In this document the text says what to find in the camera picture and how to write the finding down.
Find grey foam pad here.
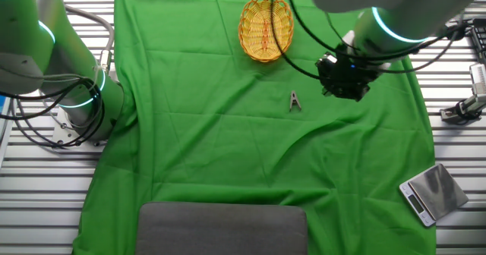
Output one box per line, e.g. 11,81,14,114
135,201,308,255

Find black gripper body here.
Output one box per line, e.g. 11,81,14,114
317,49,381,93

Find yellow wicker basket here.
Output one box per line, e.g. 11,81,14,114
238,0,295,64

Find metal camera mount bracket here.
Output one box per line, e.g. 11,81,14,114
439,93,486,126

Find black camera cable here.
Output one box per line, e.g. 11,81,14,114
269,0,322,80

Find black base cable bundle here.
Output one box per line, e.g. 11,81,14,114
0,76,107,148

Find white grey camera device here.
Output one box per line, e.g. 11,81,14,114
469,62,486,96

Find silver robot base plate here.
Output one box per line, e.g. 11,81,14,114
51,106,108,149

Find black keyboard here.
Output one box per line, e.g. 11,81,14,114
469,19,486,65

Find green cloth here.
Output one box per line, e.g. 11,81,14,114
71,0,437,255

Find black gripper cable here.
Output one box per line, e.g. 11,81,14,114
284,0,468,63

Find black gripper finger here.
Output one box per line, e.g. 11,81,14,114
321,83,342,98
333,86,371,102

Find silver digital kitchen scale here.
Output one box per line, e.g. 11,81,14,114
398,162,470,228

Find small silver metal clamp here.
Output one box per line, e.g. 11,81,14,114
289,90,302,112

